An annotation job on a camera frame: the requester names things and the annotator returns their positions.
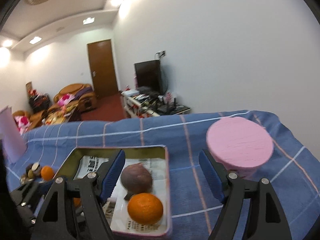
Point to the purple beet shaped fruit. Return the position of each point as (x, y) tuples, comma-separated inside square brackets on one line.
[(136, 179)]

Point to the coffee table with snacks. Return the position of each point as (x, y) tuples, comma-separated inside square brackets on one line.
[(63, 115)]

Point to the pink electric kettle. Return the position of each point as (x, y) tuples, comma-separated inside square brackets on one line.
[(13, 144)]

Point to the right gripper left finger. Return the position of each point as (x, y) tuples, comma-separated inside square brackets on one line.
[(73, 209)]

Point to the cut brown cylinder fruit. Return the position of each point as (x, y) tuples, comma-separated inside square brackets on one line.
[(36, 169)]

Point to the black television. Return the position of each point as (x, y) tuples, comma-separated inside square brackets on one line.
[(148, 74)]

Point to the brown wooden door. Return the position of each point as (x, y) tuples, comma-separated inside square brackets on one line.
[(101, 64)]

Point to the white tv stand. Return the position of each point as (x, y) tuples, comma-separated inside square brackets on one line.
[(137, 105)]

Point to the orange tangerine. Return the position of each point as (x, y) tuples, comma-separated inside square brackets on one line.
[(145, 209), (47, 173), (77, 202)]

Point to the blue plaid tablecloth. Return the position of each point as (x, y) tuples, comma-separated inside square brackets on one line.
[(292, 170)]

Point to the dark brown passion fruit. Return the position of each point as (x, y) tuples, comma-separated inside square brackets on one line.
[(28, 168)]

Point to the brown leather sofa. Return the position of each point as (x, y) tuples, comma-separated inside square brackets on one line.
[(80, 94)]

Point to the pink rectangular tin box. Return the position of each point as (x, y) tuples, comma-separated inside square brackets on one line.
[(82, 160)]

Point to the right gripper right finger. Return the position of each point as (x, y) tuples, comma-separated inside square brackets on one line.
[(256, 201)]

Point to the pink cartoon lidded cup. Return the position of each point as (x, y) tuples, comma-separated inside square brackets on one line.
[(240, 145)]

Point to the green kiwi fruit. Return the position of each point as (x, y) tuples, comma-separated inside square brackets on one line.
[(30, 174)]

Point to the printed paper leaflet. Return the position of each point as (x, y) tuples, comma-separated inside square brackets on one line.
[(116, 207)]

